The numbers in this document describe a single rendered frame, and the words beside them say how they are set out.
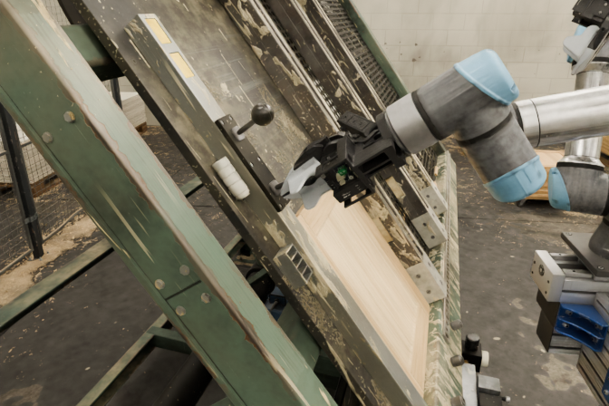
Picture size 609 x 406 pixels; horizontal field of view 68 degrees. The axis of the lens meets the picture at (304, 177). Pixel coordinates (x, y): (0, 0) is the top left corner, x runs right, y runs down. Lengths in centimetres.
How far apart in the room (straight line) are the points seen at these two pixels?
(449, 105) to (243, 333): 40
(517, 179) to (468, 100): 12
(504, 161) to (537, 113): 16
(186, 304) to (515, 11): 622
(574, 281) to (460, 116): 95
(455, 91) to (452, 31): 585
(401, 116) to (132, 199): 36
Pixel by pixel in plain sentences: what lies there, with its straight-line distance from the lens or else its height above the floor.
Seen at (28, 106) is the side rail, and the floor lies 156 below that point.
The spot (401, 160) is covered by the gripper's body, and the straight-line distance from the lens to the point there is 60.
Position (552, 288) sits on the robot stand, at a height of 95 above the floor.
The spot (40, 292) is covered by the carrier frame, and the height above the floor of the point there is 79.
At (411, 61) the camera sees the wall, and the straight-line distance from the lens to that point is 638.
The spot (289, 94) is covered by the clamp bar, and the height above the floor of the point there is 147.
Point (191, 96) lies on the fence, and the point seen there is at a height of 154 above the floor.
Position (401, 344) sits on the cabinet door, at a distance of 110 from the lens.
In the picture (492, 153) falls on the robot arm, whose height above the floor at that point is 151.
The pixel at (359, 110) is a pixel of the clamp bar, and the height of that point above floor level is 136.
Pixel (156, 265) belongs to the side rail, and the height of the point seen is 135.
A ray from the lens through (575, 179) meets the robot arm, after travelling 142.
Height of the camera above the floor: 168
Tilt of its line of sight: 21 degrees down
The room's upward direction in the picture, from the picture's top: straight up
